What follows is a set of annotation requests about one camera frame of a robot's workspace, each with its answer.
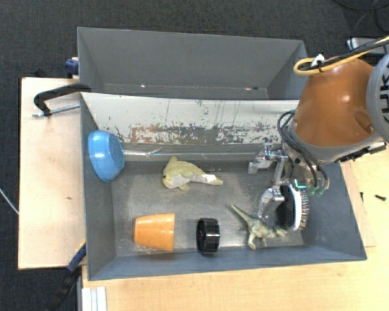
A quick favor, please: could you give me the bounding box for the grey metal bin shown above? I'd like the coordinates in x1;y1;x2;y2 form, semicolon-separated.
77;27;368;281

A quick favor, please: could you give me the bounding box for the green toy dinosaur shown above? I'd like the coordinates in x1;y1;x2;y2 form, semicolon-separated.
230;203;289;251

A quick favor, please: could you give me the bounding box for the black cylinder on white bracket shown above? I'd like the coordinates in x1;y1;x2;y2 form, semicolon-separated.
275;183;304;232

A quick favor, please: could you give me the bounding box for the yellow-green toy dolphin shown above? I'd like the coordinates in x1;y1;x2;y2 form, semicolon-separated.
162;155;224;192

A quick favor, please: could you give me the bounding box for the black ribbed wheel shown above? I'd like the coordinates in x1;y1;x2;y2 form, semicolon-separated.
195;218;221;256

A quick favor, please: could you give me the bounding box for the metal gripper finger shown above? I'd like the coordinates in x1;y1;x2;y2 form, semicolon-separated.
247;142;290;175
257;186;286;225

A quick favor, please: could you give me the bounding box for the blue bowl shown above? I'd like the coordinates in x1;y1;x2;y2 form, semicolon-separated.
87;130;126;183

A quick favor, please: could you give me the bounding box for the orange cup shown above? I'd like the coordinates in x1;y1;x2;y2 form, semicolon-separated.
133;212;176;253

